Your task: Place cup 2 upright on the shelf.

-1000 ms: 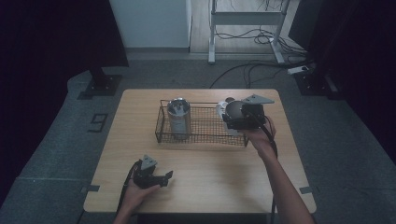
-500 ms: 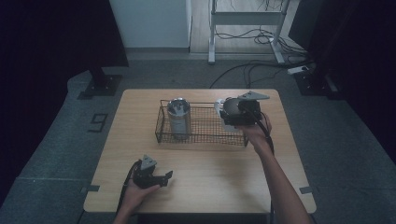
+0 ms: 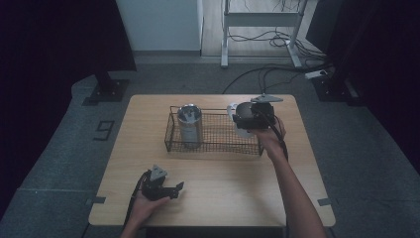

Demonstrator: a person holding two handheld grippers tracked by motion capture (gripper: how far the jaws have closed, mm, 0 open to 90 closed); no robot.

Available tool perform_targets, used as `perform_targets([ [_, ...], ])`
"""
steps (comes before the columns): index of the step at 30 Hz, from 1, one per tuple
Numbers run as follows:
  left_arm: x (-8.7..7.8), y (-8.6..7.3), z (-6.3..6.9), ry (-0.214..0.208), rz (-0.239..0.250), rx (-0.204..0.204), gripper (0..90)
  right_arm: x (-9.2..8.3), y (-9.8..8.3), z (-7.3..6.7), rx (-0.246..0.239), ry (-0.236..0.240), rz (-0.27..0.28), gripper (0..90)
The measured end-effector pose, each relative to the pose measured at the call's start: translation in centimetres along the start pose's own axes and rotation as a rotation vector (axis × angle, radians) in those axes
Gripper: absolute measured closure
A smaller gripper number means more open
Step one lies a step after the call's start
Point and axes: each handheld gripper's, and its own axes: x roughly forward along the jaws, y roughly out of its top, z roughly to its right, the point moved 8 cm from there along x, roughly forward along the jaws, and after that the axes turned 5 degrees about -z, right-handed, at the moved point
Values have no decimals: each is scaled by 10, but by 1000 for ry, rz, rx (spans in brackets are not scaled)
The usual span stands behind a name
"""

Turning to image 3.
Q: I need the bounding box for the white metal desk frame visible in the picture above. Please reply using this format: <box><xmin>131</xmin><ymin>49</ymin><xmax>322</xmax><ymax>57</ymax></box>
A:
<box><xmin>220</xmin><ymin>0</ymin><xmax>309</xmax><ymax>69</ymax></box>

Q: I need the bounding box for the black wire mesh basket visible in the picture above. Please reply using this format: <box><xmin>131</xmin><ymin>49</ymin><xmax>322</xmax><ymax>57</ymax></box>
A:
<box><xmin>163</xmin><ymin>105</ymin><xmax>266</xmax><ymax>158</ymax></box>

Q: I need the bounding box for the tall stainless steel cup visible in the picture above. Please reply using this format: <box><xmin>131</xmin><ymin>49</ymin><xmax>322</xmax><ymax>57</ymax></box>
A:
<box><xmin>176</xmin><ymin>103</ymin><xmax>204</xmax><ymax>149</ymax></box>

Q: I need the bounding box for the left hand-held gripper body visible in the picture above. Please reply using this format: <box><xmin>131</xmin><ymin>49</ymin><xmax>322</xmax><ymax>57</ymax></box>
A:
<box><xmin>141</xmin><ymin>164</ymin><xmax>172</xmax><ymax>201</ymax></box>

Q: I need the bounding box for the black stand base plate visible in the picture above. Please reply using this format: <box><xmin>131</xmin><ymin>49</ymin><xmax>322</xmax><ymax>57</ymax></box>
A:
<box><xmin>311</xmin><ymin>72</ymin><xmax>363</xmax><ymax>107</ymax></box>
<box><xmin>81</xmin><ymin>70</ymin><xmax>131</xmax><ymax>107</ymax></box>

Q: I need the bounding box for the hand-held gripper black cable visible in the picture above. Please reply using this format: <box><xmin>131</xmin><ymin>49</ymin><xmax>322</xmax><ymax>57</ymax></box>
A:
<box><xmin>259</xmin><ymin>109</ymin><xmax>289</xmax><ymax>163</ymax></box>
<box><xmin>123</xmin><ymin>171</ymin><xmax>151</xmax><ymax>230</ymax></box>

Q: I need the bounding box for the right hand-held gripper black cable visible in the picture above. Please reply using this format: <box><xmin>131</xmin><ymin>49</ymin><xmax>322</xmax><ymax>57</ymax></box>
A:
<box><xmin>259</xmin><ymin>109</ymin><xmax>289</xmax><ymax>163</ymax></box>

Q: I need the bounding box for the tangle of black floor cables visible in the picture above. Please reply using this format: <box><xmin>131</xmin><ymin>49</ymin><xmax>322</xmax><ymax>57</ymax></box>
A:
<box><xmin>227</xmin><ymin>28</ymin><xmax>328</xmax><ymax>62</ymax></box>

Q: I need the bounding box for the steel mug with white handle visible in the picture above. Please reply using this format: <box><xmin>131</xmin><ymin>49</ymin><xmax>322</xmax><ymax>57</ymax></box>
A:
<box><xmin>226</xmin><ymin>101</ymin><xmax>262</xmax><ymax>140</ymax></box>

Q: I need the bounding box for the long black floor cable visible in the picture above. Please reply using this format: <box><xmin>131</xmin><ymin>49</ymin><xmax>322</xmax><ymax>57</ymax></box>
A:
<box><xmin>222</xmin><ymin>63</ymin><xmax>331</xmax><ymax>95</ymax></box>

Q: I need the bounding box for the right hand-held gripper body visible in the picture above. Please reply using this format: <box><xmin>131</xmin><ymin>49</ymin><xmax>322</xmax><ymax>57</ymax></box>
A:
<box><xmin>242</xmin><ymin>93</ymin><xmax>284</xmax><ymax>131</ymax></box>

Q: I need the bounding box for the left hand-held gripper black cable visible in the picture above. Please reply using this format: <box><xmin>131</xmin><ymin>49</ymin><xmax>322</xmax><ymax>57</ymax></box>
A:
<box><xmin>123</xmin><ymin>171</ymin><xmax>151</xmax><ymax>230</ymax></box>

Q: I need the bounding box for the person's right hand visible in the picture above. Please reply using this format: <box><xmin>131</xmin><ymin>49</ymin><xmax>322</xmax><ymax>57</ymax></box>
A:
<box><xmin>251</xmin><ymin>115</ymin><xmax>287</xmax><ymax>162</ymax></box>

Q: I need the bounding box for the white power strip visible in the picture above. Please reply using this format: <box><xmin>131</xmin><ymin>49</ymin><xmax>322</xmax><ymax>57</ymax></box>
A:
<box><xmin>303</xmin><ymin>69</ymin><xmax>329</xmax><ymax>80</ymax></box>

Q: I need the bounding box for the person's left hand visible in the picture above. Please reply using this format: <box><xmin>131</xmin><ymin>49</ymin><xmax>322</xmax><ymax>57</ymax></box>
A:
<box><xmin>129</xmin><ymin>192</ymin><xmax>171</xmax><ymax>227</ymax></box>

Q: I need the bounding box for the dark curtain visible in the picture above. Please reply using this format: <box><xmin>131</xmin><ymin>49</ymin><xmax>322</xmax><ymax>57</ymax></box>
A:
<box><xmin>0</xmin><ymin>0</ymin><xmax>138</xmax><ymax>219</ymax></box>
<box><xmin>305</xmin><ymin>0</ymin><xmax>420</xmax><ymax>167</ymax></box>

